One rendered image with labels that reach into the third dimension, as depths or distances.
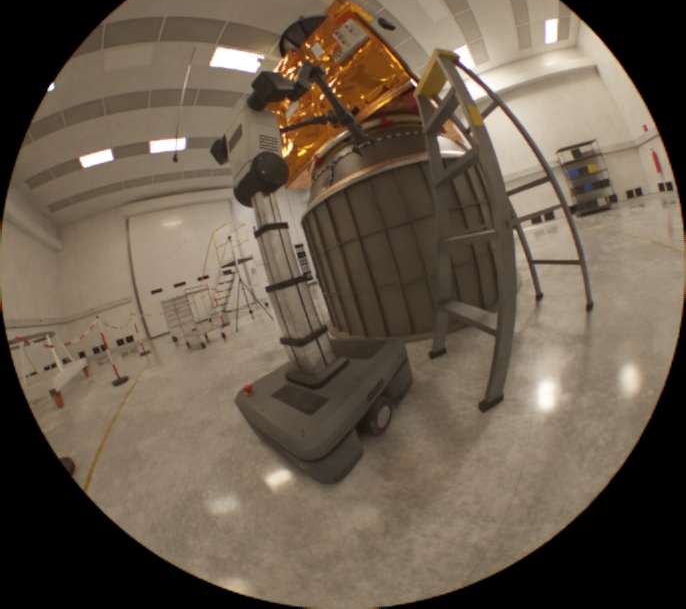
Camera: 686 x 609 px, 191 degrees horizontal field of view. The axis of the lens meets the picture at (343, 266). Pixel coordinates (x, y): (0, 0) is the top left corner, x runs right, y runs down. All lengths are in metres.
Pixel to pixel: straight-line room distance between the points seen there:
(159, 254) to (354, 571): 8.83
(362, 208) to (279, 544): 1.69
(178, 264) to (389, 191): 8.05
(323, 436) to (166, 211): 9.19
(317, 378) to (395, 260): 0.92
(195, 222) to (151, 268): 2.58
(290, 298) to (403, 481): 0.71
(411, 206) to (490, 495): 1.44
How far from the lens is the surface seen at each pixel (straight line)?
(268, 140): 0.87
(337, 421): 0.62
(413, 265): 1.36
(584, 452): 0.81
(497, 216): 0.71
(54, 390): 3.69
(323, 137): 2.18
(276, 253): 0.72
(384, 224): 1.37
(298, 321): 0.72
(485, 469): 0.73
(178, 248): 8.77
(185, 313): 5.40
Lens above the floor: 0.66
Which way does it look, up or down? 2 degrees down
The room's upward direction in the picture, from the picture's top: 17 degrees counter-clockwise
